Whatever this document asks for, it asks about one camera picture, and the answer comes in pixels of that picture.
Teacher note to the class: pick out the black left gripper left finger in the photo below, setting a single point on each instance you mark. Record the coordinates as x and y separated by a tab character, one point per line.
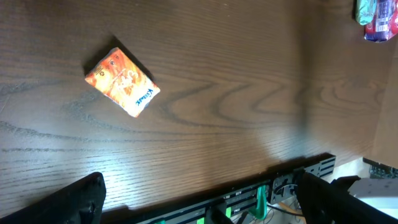
79	202

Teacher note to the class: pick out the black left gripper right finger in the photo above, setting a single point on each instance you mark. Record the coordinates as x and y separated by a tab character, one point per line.
324	202

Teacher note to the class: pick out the small orange snack packet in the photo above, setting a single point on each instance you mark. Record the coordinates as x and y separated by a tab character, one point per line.
122	81

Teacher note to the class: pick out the teal snack packet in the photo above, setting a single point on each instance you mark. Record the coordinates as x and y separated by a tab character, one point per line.
364	11

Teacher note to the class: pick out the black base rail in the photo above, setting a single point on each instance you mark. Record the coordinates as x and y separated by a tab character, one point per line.
247	195

